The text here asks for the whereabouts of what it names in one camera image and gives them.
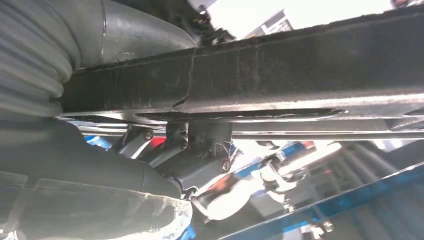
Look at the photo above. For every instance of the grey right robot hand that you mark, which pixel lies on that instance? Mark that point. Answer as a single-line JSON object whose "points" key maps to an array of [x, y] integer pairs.
{"points": [[82, 172]]}

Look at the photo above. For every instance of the blue metal shelf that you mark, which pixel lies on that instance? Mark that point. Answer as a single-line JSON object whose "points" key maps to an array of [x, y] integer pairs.
{"points": [[381, 187]]}

